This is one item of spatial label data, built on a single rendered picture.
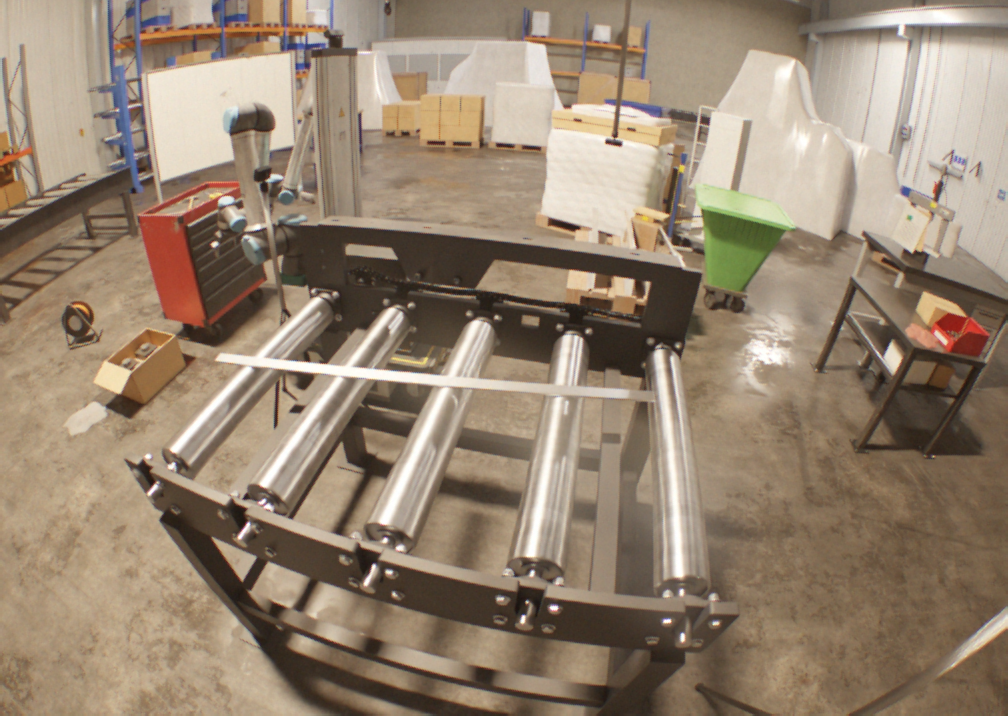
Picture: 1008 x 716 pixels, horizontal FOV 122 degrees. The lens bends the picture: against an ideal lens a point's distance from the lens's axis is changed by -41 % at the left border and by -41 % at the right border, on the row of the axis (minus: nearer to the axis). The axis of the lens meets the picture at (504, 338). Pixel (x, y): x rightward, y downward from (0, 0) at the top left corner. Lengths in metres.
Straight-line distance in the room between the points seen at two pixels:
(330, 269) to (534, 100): 8.02
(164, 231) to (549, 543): 2.89
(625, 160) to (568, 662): 4.02
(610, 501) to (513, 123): 8.79
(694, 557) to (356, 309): 1.34
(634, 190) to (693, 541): 3.94
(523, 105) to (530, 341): 8.10
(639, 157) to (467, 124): 5.54
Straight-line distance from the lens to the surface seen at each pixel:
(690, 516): 1.03
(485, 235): 1.46
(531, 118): 9.46
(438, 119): 9.67
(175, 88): 5.60
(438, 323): 1.62
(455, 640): 1.79
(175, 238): 3.19
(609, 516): 1.14
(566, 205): 4.92
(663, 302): 1.49
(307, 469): 1.12
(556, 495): 0.99
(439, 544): 1.98
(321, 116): 2.25
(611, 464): 1.25
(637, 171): 4.56
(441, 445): 1.09
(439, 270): 1.53
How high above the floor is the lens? 1.68
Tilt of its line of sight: 33 degrees down
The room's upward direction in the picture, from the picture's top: 4 degrees clockwise
